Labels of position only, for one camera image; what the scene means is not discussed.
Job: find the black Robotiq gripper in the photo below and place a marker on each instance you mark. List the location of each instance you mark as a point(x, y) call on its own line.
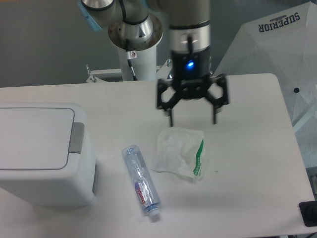
point(190, 74)

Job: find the white push-lid trash can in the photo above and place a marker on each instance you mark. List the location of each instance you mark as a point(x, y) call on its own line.
point(46, 155)

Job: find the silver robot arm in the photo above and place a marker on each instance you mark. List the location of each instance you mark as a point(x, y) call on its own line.
point(133, 27)

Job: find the clear plastic bag green stripe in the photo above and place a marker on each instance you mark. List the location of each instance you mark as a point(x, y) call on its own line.
point(180, 151)

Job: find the white Superior umbrella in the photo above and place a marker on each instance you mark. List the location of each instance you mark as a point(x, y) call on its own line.
point(283, 44)

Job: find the clear plastic water bottle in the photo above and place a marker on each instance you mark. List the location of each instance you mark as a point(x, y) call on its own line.
point(143, 184)

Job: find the black device at table edge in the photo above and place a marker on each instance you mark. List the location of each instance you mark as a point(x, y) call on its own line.
point(309, 213)

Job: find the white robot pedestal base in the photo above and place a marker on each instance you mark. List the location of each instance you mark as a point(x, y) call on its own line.
point(139, 64)

